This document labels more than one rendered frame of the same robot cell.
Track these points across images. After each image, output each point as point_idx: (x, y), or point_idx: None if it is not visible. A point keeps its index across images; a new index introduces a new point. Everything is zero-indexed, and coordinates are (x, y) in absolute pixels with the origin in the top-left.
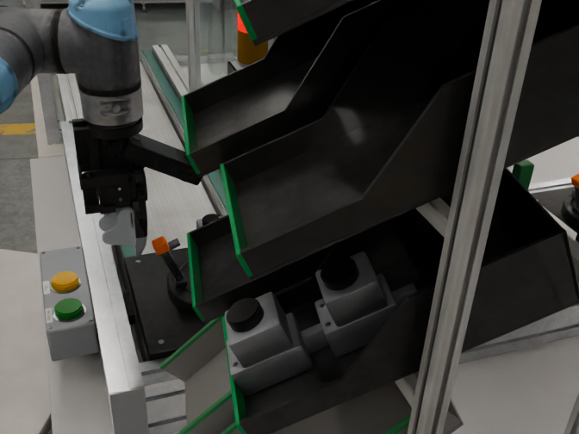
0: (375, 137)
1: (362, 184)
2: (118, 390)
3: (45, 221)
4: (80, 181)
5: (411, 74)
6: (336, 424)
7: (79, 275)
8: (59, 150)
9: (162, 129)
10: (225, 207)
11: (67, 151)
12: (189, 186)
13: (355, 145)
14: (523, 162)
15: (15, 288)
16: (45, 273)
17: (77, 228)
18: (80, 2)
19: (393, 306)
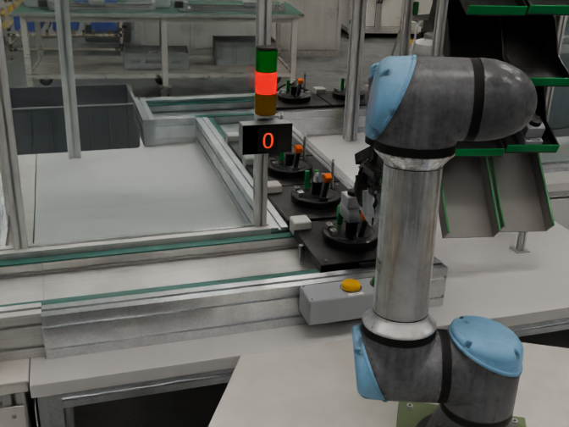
0: (510, 53)
1: (536, 60)
2: (443, 265)
3: (185, 357)
4: (373, 190)
5: None
6: (504, 170)
7: (339, 283)
8: (14, 367)
9: (46, 280)
10: (236, 241)
11: (124, 305)
12: (176, 266)
13: (513, 58)
14: None
15: (293, 359)
16: (339, 296)
17: (212, 330)
18: None
19: None
